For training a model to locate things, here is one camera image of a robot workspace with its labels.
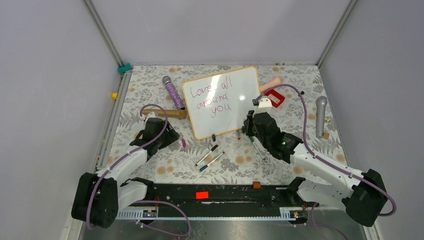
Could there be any yellow framed whiteboard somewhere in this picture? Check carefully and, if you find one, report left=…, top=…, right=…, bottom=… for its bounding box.
left=182, top=66, right=260, bottom=140

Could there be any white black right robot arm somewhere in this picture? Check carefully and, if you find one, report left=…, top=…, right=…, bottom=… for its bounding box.
left=242, top=110, right=388, bottom=227

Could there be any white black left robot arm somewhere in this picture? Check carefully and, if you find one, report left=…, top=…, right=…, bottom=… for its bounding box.
left=71, top=117, right=180, bottom=229

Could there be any black cap whiteboard marker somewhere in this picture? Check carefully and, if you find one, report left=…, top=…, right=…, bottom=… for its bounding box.
left=195, top=144, right=219, bottom=167

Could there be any blue cap whiteboard marker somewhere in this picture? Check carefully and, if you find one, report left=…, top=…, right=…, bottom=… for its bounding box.
left=199, top=151, right=225, bottom=172

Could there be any green cap marker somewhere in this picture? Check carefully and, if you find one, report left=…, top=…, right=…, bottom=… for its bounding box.
left=248, top=136, right=267, bottom=161

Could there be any red plastic tray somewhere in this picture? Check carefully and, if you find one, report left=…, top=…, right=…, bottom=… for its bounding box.
left=264, top=89, right=286, bottom=108

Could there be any small wooden cube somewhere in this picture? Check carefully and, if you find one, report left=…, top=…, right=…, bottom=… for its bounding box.
left=322, top=132, right=331, bottom=140

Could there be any orange brown cylinder block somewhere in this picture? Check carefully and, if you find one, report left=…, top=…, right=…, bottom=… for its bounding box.
left=252, top=181, right=262, bottom=190

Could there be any purple glitter microphone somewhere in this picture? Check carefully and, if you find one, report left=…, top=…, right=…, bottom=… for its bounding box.
left=162, top=76, right=186, bottom=110

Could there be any floral table mat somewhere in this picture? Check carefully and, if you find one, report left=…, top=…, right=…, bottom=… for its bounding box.
left=107, top=65, right=347, bottom=185

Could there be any silver microphone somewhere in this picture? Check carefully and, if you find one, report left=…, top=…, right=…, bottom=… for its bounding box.
left=315, top=96, right=328, bottom=138

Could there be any teal corner clamp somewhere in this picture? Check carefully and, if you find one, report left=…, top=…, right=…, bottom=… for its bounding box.
left=117, top=63, right=133, bottom=74

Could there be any red label sticker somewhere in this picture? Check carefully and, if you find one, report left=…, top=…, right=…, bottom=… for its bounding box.
left=195, top=191, right=209, bottom=200

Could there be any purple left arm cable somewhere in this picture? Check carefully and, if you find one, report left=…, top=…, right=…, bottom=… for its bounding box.
left=85, top=103, right=192, bottom=238

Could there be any wooden rolling pin handle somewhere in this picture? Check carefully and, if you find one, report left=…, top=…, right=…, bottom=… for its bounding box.
left=141, top=109, right=188, bottom=120

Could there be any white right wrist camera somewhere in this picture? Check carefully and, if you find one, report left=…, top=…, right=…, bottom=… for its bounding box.
left=255, top=96, right=273, bottom=114

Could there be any white cable duct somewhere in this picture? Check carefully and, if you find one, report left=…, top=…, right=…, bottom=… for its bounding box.
left=116, top=205, right=308, bottom=221

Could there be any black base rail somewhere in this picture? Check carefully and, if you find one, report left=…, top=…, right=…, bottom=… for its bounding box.
left=134, top=183, right=314, bottom=214

